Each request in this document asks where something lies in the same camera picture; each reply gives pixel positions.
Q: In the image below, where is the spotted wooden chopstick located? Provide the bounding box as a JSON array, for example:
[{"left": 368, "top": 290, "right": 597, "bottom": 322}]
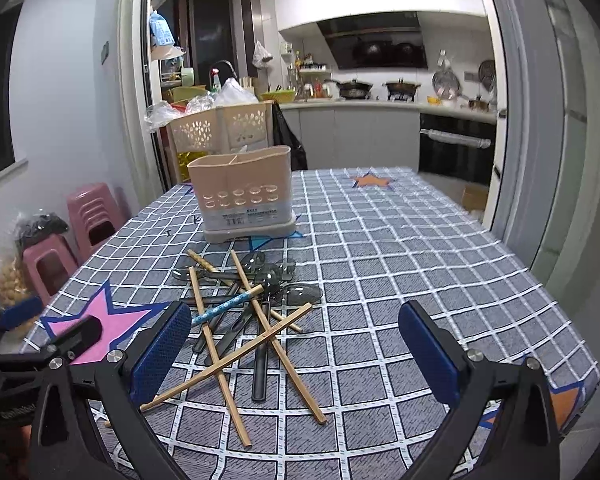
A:
[{"left": 186, "top": 249, "right": 303, "bottom": 334}]

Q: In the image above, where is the spray bottle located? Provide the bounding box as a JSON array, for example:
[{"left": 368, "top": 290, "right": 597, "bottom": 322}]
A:
[{"left": 210, "top": 67, "right": 222, "bottom": 93}]

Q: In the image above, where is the black pot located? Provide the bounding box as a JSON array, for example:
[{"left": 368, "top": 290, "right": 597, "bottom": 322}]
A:
[{"left": 384, "top": 79, "right": 420, "bottom": 102}]

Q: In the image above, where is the hanging strainer pan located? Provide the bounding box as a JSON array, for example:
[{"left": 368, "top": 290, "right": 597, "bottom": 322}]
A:
[{"left": 432, "top": 49, "right": 460, "bottom": 101}]

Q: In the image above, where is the white plastic bag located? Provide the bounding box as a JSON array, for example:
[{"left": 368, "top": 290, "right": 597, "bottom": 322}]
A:
[{"left": 214, "top": 77, "right": 259, "bottom": 106}]

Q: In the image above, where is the plain wooden chopstick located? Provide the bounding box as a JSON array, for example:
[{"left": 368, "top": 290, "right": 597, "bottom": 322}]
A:
[
  {"left": 229, "top": 249, "right": 328, "bottom": 426},
  {"left": 104, "top": 301, "right": 314, "bottom": 429},
  {"left": 188, "top": 266, "right": 251, "bottom": 448}
]

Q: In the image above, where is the beige perforated basket cart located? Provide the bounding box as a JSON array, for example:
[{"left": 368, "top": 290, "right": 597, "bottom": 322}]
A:
[{"left": 166, "top": 101, "right": 274, "bottom": 183}]

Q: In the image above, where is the grey checked tablecloth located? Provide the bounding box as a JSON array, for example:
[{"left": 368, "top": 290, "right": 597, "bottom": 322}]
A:
[{"left": 46, "top": 168, "right": 600, "bottom": 479}]

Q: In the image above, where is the pink plastic stool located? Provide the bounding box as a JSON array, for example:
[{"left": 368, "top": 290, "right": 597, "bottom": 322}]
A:
[
  {"left": 22, "top": 234, "right": 78, "bottom": 304},
  {"left": 67, "top": 182, "right": 125, "bottom": 262}
]

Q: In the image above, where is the blue patterned chopstick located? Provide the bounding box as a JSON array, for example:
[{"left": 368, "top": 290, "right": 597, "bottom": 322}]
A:
[{"left": 192, "top": 285, "right": 263, "bottom": 326}]

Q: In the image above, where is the black plastic bag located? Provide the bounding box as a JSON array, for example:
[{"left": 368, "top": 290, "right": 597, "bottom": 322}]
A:
[{"left": 14, "top": 211, "right": 69, "bottom": 252}]

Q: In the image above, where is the black wok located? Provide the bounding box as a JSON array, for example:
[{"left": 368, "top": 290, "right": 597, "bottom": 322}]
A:
[{"left": 326, "top": 78, "right": 373, "bottom": 100}]

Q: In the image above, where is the bag of yellow goods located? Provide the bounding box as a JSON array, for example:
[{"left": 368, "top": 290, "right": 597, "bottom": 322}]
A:
[{"left": 0, "top": 231, "right": 33, "bottom": 308}]

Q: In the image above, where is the green bowl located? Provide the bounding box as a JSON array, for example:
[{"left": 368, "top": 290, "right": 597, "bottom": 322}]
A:
[{"left": 259, "top": 89, "right": 296, "bottom": 104}]

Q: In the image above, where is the black range hood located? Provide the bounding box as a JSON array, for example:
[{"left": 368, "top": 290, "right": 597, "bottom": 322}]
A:
[{"left": 317, "top": 11, "right": 428, "bottom": 70}]

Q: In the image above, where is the beige utensil holder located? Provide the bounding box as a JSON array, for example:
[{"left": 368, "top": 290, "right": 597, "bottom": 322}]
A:
[{"left": 187, "top": 145, "right": 296, "bottom": 244}]

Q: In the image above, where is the black built-in oven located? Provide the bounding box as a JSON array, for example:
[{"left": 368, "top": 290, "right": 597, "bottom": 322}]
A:
[{"left": 418, "top": 114, "right": 496, "bottom": 185}]

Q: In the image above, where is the dark translucent spoon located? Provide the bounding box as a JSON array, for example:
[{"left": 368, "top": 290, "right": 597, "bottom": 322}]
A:
[
  {"left": 171, "top": 260, "right": 296, "bottom": 282},
  {"left": 181, "top": 283, "right": 323, "bottom": 307},
  {"left": 193, "top": 252, "right": 265, "bottom": 356},
  {"left": 251, "top": 266, "right": 279, "bottom": 403}
]

